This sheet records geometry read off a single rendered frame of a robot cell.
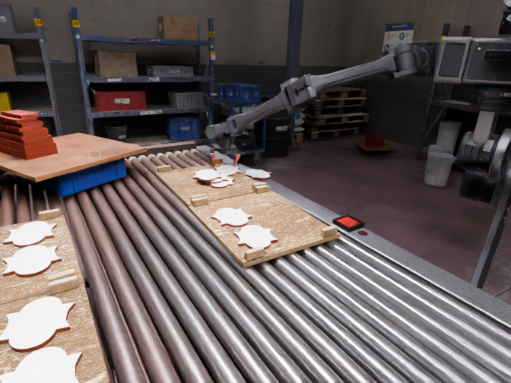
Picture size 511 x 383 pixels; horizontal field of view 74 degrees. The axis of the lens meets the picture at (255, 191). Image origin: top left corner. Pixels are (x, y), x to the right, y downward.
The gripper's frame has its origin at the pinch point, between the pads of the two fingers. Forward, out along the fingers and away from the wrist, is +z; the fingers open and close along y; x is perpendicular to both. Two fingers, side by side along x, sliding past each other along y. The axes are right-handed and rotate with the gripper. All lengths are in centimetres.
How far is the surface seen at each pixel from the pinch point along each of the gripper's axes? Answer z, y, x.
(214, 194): 1.5, -7.5, -31.4
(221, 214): 0, -7, -51
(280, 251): 0, 7, -75
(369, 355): 1, 15, -111
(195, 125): 67, -1, 393
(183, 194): 1.9, -19.4, -29.1
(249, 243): 0, -1, -71
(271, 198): 0.9, 13.9, -37.9
